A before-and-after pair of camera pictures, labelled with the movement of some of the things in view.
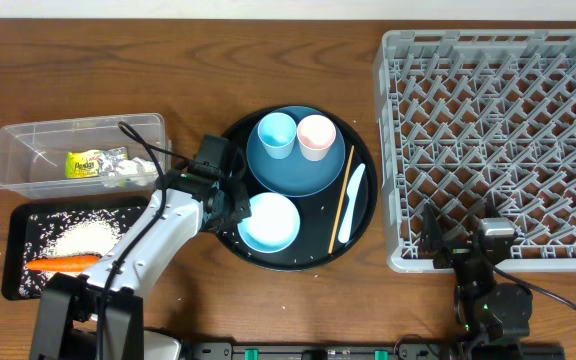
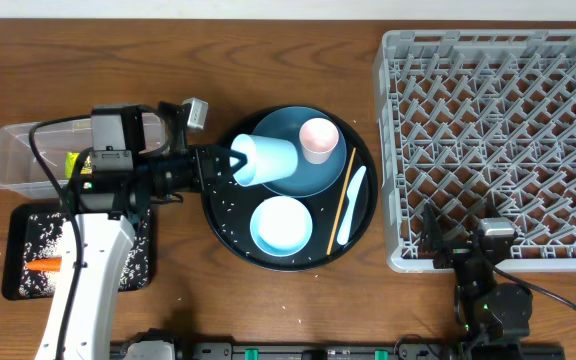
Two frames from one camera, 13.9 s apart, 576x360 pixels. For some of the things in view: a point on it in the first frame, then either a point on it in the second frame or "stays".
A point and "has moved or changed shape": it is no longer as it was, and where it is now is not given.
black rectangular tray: (31, 229) stays
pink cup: (315, 134) stays
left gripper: (245, 213) → (219, 177)
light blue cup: (277, 132) → (267, 158)
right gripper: (432, 240) stays
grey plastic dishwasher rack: (480, 125) stays
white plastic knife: (351, 192) stays
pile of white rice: (71, 233) stays
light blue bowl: (274, 223) has moved or changed shape
